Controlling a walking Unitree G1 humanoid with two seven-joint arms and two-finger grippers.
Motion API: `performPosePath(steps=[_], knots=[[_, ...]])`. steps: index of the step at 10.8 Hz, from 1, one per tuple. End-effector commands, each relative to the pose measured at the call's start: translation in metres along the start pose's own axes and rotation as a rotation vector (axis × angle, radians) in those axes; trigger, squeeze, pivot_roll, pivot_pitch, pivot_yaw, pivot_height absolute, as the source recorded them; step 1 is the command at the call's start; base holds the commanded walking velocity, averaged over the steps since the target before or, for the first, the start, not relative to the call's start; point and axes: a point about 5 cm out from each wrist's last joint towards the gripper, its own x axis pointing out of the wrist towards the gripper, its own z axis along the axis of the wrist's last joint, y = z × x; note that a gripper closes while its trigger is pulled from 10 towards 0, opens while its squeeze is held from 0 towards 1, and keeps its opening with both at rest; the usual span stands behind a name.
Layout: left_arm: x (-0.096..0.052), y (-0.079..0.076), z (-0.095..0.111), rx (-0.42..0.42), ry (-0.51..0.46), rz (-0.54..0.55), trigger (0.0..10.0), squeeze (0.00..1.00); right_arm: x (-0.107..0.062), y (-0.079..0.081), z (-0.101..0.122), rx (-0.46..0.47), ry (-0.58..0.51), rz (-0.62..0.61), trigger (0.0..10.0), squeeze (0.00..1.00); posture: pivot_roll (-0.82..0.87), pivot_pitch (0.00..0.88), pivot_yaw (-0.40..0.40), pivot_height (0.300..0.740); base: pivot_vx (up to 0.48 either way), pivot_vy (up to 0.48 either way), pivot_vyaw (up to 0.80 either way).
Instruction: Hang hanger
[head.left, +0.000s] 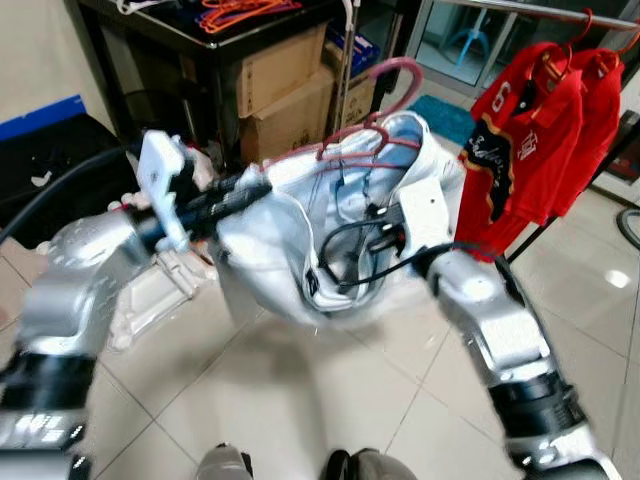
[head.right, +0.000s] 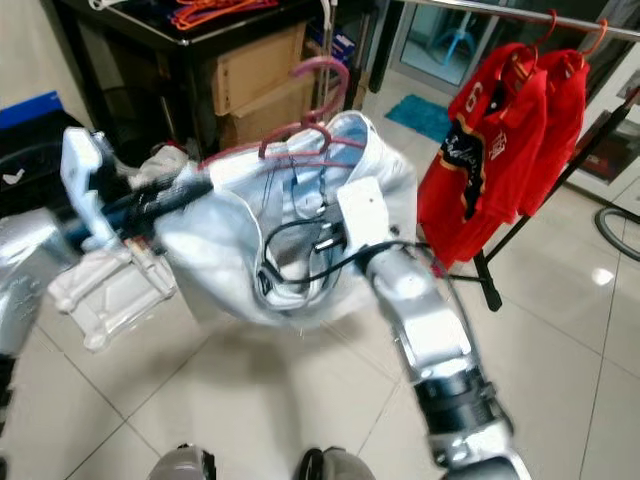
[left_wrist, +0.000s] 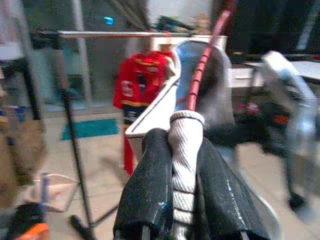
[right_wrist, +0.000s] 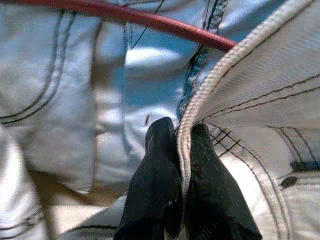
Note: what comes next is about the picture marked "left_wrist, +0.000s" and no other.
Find red jersey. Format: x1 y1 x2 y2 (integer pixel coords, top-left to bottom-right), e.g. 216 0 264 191
111 49 176 176

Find red ribbed wire hanger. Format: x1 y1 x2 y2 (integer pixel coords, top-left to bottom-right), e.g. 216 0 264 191
185 0 239 113

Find cream shorts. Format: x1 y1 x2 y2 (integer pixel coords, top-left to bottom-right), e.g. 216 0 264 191
124 34 282 240

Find white plastic bag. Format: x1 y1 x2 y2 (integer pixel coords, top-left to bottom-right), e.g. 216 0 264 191
31 173 79 214

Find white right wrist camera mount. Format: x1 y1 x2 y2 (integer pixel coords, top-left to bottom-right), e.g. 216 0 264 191
259 50 303 83

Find teal floor mat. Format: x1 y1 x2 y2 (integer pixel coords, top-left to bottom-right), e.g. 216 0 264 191
60 118 119 141

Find chrome rail clothes rack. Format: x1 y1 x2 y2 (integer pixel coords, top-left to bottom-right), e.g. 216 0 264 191
32 27 195 240

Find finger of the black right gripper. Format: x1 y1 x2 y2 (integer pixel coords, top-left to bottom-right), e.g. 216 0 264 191
206 123 243 148

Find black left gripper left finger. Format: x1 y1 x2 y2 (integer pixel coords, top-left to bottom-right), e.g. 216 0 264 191
112 128 175 240

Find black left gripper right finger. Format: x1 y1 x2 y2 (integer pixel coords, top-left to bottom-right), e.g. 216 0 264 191
193 136 271 240

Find large cardboard box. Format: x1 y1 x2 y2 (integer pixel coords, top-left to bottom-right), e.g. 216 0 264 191
0 117 48 187

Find white table black legs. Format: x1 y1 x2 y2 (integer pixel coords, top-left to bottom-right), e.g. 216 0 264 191
228 59 320 89

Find aluminium glass door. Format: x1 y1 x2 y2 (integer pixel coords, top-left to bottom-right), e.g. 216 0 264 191
71 0 95 107

